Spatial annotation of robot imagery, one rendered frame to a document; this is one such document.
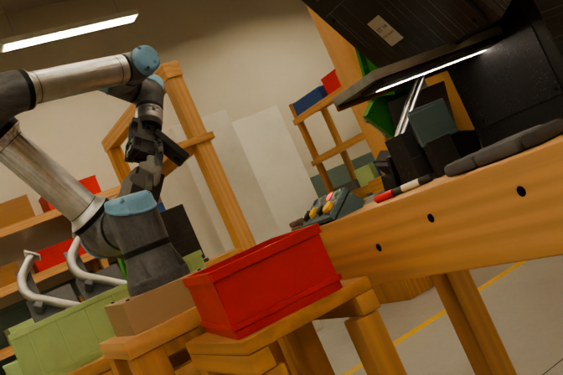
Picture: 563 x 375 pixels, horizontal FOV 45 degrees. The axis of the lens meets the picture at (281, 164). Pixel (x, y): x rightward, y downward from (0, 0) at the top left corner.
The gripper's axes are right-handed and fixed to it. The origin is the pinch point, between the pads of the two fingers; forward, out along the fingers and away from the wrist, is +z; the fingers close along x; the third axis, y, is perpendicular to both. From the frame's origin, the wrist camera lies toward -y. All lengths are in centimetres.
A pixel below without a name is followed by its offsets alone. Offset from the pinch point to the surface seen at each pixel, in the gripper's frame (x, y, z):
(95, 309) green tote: -49, 0, 15
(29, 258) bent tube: -75, 17, -10
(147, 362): 11, 3, 49
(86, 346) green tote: -52, 1, 25
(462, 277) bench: -2, -105, 8
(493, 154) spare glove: 90, -22, 38
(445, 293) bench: -8, -103, 11
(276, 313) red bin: 52, -5, 52
